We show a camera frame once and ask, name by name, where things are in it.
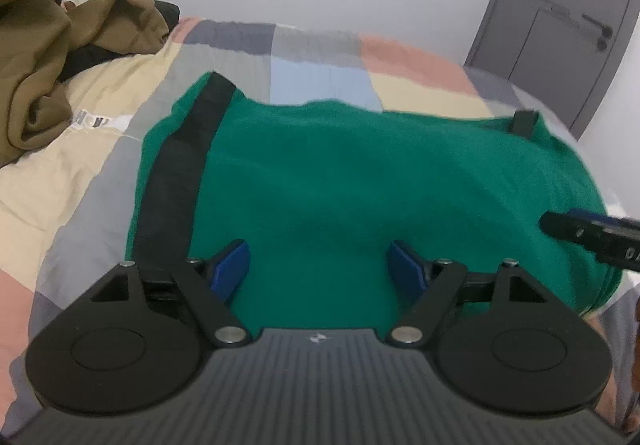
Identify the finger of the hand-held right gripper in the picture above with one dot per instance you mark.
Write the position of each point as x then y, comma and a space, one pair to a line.
570, 225

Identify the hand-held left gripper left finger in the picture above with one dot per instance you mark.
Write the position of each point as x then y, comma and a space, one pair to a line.
230, 267

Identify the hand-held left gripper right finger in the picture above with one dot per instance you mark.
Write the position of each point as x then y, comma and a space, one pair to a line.
407, 270

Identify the black door lock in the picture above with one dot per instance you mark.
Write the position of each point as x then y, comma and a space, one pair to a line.
602, 44

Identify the grey door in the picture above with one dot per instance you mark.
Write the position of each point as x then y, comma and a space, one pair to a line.
550, 0

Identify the green zip hoodie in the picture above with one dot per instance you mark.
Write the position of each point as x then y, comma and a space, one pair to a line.
310, 55

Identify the black garment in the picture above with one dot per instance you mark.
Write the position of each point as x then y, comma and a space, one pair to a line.
95, 55

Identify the brown garment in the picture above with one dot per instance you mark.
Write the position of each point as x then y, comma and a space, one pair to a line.
35, 50

